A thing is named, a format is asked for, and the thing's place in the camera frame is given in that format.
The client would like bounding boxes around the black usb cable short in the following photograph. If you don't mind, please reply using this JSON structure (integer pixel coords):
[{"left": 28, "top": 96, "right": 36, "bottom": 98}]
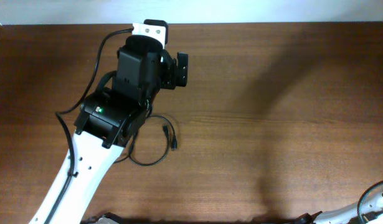
[{"left": 114, "top": 114, "right": 177, "bottom": 167}]

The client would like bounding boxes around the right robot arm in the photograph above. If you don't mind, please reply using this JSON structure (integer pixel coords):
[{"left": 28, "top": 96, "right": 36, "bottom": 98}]
[{"left": 291, "top": 180, "right": 383, "bottom": 224}]

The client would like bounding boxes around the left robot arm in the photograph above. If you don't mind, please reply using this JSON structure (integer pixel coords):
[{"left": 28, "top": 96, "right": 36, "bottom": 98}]
[{"left": 31, "top": 35, "right": 189, "bottom": 223}]

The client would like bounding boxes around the black device at table edge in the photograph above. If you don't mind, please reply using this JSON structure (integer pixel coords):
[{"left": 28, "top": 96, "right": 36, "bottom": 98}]
[{"left": 80, "top": 212, "right": 126, "bottom": 224}]

